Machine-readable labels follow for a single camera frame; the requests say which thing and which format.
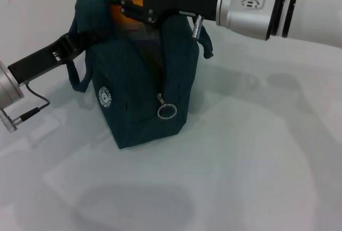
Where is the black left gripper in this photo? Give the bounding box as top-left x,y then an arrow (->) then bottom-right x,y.
7,31 -> 110,84

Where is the dark teal insulated lunch bag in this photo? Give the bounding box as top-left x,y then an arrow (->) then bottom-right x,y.
66,0 -> 215,150

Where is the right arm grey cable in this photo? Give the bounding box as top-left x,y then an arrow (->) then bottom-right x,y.
191,14 -> 204,39

